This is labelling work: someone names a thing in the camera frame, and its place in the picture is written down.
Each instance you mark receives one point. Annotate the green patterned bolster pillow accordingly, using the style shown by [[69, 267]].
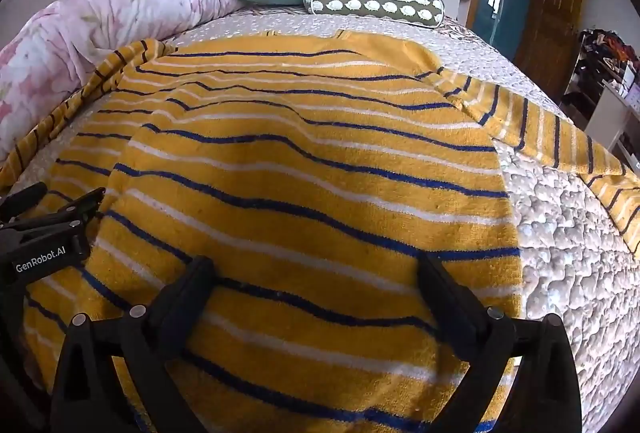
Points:
[[375, 5]]

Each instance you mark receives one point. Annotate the pink floral blanket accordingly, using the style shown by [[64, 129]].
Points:
[[100, 23]]

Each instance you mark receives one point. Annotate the beige quilted bedspread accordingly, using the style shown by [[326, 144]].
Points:
[[560, 238]]

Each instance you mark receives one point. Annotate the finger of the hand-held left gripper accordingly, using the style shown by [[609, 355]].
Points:
[[25, 197], [75, 209]]

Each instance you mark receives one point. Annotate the yellow striped sweater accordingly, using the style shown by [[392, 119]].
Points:
[[300, 163]]

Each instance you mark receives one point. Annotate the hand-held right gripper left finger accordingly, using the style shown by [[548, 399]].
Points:
[[182, 298]]

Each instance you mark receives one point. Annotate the cluttered white shelf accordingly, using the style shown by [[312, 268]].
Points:
[[612, 83]]

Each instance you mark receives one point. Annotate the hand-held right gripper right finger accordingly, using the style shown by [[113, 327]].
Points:
[[447, 298]]

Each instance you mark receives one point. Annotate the wooden door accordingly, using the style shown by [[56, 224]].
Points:
[[550, 13]]

